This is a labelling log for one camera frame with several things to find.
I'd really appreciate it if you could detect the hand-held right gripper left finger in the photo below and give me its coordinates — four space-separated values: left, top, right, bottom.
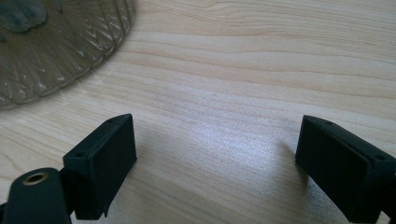
62 113 138 220

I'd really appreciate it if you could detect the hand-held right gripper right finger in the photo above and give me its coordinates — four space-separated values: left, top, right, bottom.
294 115 396 224

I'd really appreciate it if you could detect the translucent brown ribbed trash bin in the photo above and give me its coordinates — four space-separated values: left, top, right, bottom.
0 0 137 110

